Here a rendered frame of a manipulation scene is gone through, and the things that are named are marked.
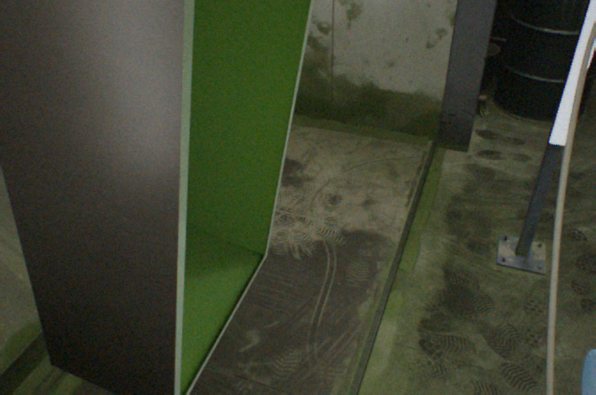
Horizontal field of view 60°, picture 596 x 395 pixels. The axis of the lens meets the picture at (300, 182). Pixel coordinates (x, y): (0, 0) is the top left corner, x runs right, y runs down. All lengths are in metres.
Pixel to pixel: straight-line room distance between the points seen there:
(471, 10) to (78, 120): 2.28
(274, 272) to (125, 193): 1.45
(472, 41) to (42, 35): 2.37
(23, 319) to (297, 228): 1.18
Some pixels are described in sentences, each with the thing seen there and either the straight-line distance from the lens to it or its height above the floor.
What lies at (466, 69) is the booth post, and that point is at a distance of 2.95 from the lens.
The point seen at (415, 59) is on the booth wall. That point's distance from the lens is 2.97.
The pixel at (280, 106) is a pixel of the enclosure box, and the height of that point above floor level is 1.02.
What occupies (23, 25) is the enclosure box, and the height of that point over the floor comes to 1.43.
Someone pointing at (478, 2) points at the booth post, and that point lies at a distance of 2.83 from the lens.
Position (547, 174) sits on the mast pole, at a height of 0.46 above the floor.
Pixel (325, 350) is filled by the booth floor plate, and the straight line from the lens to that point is 2.00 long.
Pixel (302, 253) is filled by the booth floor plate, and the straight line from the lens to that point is 2.34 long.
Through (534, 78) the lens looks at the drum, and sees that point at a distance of 3.48.
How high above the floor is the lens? 1.66
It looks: 36 degrees down
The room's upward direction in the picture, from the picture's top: 2 degrees counter-clockwise
